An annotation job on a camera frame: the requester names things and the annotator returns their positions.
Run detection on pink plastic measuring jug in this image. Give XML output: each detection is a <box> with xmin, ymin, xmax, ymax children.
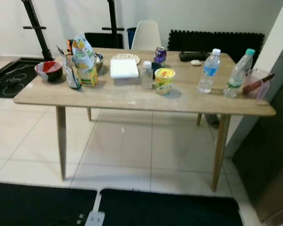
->
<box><xmin>243</xmin><ymin>68</ymin><xmax>272</xmax><ymax>103</ymax></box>

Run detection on brown spatula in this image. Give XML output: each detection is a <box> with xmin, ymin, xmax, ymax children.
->
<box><xmin>242</xmin><ymin>73</ymin><xmax>275</xmax><ymax>94</ymax></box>

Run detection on green cap water bottle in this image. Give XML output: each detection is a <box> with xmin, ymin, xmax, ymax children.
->
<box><xmin>224</xmin><ymin>48</ymin><xmax>256</xmax><ymax>98</ymax></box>

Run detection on black foam puzzle mat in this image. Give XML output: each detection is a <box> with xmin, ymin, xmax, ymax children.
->
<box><xmin>168</xmin><ymin>30</ymin><xmax>266</xmax><ymax>64</ymax></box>

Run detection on black handheld controller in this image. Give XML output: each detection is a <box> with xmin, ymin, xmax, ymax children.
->
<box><xmin>178</xmin><ymin>51</ymin><xmax>211</xmax><ymax>62</ymax></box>

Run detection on yellow cup noodles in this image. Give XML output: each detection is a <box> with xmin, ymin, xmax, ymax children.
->
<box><xmin>154</xmin><ymin>68</ymin><xmax>176</xmax><ymax>96</ymax></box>

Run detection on purple drink can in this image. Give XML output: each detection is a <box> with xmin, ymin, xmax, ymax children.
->
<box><xmin>154</xmin><ymin>47</ymin><xmax>167</xmax><ymax>65</ymax></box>

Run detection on small white cap bottle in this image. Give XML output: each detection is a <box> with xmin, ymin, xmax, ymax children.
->
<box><xmin>141</xmin><ymin>61</ymin><xmax>154</xmax><ymax>90</ymax></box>

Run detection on light wooden table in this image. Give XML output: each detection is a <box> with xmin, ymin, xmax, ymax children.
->
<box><xmin>13</xmin><ymin>47</ymin><xmax>277</xmax><ymax>193</ymax></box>

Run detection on white square foam box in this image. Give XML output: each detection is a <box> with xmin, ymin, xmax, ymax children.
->
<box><xmin>109</xmin><ymin>58</ymin><xmax>140</xmax><ymax>79</ymax></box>

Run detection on patterned round plate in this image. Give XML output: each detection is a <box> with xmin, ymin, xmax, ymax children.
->
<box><xmin>112</xmin><ymin>53</ymin><xmax>141</xmax><ymax>65</ymax></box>

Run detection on metal bowl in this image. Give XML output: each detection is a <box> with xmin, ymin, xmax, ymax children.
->
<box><xmin>93</xmin><ymin>53</ymin><xmax>104</xmax><ymax>72</ymax></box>

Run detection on yellow drink carton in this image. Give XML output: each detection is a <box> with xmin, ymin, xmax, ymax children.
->
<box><xmin>79</xmin><ymin>67</ymin><xmax>99</xmax><ymax>88</ymax></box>

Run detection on green white snack bag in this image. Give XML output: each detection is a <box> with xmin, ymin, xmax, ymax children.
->
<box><xmin>72</xmin><ymin>33</ymin><xmax>96</xmax><ymax>71</ymax></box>

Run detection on dark foil snack packet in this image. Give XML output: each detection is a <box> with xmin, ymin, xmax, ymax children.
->
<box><xmin>57</xmin><ymin>46</ymin><xmax>82</xmax><ymax>90</ymax></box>

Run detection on red and white bowl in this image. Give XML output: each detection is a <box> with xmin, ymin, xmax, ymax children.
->
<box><xmin>34</xmin><ymin>61</ymin><xmax>64</xmax><ymax>83</ymax></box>

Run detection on black gym floor mat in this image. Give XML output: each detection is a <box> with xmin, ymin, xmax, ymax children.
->
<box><xmin>0</xmin><ymin>57</ymin><xmax>44</xmax><ymax>98</ymax></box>

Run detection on black rack post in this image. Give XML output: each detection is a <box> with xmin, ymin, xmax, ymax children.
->
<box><xmin>21</xmin><ymin>0</ymin><xmax>55</xmax><ymax>62</ymax></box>
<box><xmin>101</xmin><ymin>0</ymin><xmax>125</xmax><ymax>49</ymax></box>

